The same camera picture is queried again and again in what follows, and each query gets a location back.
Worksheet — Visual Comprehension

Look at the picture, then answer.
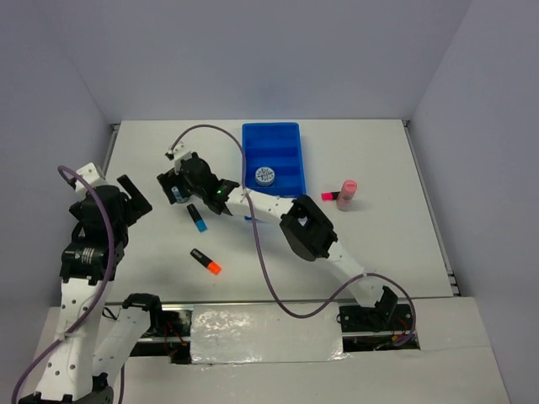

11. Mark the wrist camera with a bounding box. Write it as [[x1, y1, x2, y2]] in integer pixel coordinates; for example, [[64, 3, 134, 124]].
[[75, 162, 108, 199], [165, 141, 191, 172]]

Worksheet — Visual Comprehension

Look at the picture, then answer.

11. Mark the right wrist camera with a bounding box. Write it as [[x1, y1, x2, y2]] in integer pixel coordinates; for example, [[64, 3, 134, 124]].
[[165, 141, 191, 172]]

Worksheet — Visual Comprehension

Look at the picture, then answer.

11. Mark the blue highlighter marker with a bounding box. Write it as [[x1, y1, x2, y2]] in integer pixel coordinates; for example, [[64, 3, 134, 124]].
[[186, 204, 207, 232]]

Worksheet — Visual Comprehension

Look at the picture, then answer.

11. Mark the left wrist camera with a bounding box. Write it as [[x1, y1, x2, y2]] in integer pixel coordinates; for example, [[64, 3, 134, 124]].
[[75, 162, 108, 199]]

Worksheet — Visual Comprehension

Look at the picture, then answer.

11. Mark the blue patterned jar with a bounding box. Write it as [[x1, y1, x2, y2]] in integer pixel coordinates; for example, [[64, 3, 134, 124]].
[[171, 186, 190, 204], [254, 167, 276, 187]]

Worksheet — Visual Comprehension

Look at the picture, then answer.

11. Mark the blue compartment tray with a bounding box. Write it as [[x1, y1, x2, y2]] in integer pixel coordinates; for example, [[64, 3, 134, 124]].
[[242, 122, 307, 198]]

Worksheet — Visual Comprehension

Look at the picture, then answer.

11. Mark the white foil panel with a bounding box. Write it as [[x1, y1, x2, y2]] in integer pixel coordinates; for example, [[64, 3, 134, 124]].
[[190, 303, 345, 364]]

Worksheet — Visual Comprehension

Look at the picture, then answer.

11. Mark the pink highlighter marker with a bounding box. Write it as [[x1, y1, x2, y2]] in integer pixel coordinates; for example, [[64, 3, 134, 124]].
[[321, 191, 340, 201]]

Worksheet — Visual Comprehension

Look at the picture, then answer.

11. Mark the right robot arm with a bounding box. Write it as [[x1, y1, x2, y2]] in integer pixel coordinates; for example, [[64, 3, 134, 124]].
[[157, 150, 387, 319]]

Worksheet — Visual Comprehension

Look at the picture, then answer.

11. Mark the pink lidded jar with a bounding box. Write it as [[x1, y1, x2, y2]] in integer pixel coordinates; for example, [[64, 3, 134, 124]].
[[336, 180, 358, 210]]

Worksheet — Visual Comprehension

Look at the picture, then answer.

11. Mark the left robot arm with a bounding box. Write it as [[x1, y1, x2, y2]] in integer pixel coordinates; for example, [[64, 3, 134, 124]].
[[11, 169, 165, 403]]

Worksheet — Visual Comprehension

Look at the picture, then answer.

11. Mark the orange highlighter marker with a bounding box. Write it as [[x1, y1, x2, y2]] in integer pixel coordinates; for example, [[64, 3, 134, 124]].
[[189, 248, 221, 275]]

